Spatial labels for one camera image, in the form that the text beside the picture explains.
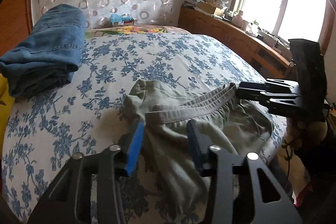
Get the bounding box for cardboard box on cabinet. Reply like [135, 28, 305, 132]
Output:
[197, 2, 225, 16]

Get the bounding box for folded blue jeans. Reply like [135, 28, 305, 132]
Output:
[1, 3, 86, 98]

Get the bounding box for pink bottle on sill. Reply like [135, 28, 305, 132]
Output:
[232, 10, 244, 28]

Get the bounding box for wooden slatted wardrobe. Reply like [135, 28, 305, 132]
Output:
[0, 0, 33, 55]

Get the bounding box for grey-green shorts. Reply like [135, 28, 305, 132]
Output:
[123, 80, 274, 213]

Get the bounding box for colourful floral blanket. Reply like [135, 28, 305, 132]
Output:
[85, 25, 190, 39]

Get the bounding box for yellow plush toy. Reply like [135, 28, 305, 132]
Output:
[0, 75, 15, 153]

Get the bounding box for long wooden cabinet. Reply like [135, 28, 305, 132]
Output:
[178, 6, 292, 79]

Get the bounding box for blue floral bed sheet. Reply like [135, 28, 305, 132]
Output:
[0, 32, 288, 224]

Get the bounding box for person's right hand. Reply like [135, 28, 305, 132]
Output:
[285, 118, 327, 149]

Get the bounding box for cardboard box with blue bag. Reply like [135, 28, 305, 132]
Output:
[109, 14, 137, 27]

